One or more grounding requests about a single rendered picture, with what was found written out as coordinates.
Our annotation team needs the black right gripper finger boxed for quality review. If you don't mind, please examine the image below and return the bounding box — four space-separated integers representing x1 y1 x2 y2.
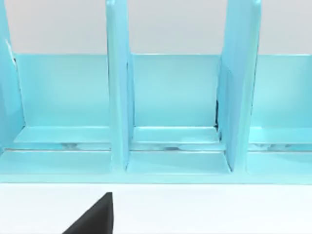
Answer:
61 192 115 234

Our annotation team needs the light blue upright rack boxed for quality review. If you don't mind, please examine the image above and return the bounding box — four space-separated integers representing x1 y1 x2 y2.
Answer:
0 0 312 185

